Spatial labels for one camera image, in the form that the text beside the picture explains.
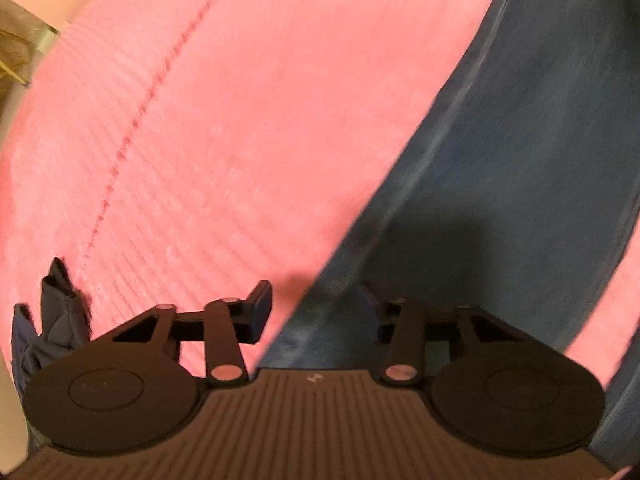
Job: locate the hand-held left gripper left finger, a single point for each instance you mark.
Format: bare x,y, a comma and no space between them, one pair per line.
262,306

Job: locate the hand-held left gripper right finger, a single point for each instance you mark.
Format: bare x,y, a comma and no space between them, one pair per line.
400,332

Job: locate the blue denim pants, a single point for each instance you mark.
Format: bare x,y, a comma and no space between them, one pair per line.
505,195

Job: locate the pink ribbed blanket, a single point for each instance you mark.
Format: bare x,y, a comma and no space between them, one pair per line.
210,125

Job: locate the dark navy cloth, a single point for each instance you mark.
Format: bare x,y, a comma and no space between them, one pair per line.
50,332

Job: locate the tan furniture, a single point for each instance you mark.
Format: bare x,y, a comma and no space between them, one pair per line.
20,35

